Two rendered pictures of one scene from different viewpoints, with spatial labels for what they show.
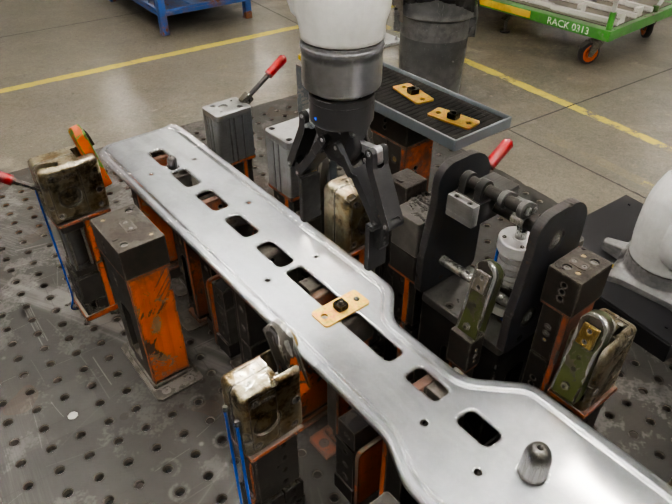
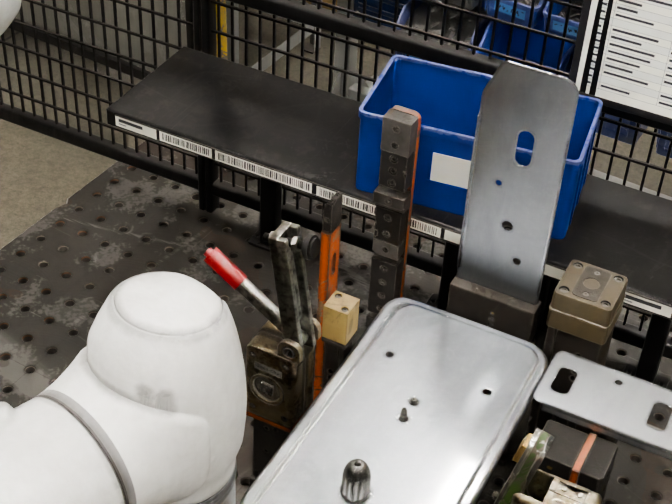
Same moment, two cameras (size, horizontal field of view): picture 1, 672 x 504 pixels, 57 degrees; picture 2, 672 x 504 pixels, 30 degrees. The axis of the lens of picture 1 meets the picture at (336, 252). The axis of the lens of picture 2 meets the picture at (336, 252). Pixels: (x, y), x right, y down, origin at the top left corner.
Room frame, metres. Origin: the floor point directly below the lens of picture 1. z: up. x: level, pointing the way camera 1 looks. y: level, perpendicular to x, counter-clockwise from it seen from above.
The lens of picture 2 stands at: (0.82, 0.57, 2.08)
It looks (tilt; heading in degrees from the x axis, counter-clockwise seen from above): 40 degrees down; 244
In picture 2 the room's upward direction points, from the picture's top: 3 degrees clockwise
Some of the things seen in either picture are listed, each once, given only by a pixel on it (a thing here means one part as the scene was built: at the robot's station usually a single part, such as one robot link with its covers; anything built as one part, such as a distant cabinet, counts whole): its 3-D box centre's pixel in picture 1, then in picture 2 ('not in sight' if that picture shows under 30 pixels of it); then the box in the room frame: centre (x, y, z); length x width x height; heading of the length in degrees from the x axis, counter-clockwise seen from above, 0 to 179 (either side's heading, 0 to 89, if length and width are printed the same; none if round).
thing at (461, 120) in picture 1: (453, 115); not in sight; (0.95, -0.20, 1.17); 0.08 x 0.04 x 0.01; 48
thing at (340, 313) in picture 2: not in sight; (334, 405); (0.31, -0.44, 0.88); 0.04 x 0.04 x 0.36; 39
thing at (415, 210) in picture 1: (416, 297); not in sight; (0.81, -0.14, 0.89); 0.13 x 0.11 x 0.38; 129
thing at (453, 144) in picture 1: (405, 97); not in sight; (1.05, -0.12, 1.16); 0.37 x 0.14 x 0.02; 39
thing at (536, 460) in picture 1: (535, 463); (356, 481); (0.39, -0.22, 1.02); 0.03 x 0.03 x 0.07
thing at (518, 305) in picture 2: not in sight; (482, 372); (0.08, -0.45, 0.85); 0.12 x 0.03 x 0.30; 129
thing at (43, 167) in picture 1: (85, 236); not in sight; (1.00, 0.50, 0.88); 0.15 x 0.11 x 0.36; 129
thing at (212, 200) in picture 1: (209, 255); not in sight; (0.99, 0.26, 0.84); 0.17 x 0.06 x 0.29; 129
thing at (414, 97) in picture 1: (413, 91); not in sight; (1.05, -0.14, 1.17); 0.08 x 0.04 x 0.01; 28
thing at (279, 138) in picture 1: (301, 221); not in sight; (1.02, 0.07, 0.90); 0.13 x 0.10 x 0.41; 129
